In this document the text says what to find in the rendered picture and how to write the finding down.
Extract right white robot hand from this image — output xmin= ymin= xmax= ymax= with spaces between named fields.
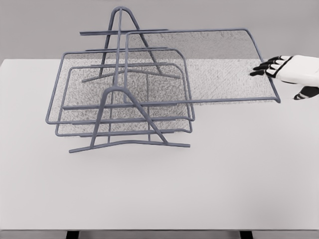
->
xmin=249 ymin=55 xmax=319 ymax=101

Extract large grey mesh folder tray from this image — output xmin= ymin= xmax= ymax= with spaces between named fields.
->
xmin=123 ymin=28 xmax=282 ymax=105

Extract grey wire tray rack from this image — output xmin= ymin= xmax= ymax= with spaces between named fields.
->
xmin=68 ymin=6 xmax=191 ymax=154

